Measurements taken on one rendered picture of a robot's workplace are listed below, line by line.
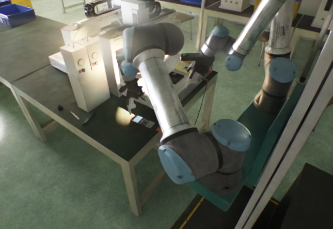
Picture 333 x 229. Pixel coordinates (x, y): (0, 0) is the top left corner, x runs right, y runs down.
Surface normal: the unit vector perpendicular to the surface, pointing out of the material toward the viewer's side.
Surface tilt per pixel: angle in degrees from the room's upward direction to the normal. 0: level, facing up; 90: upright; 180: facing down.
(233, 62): 90
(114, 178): 0
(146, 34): 30
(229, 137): 8
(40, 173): 0
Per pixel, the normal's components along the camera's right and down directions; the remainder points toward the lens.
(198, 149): 0.23, -0.54
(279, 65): -0.04, -0.69
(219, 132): 0.12, -0.80
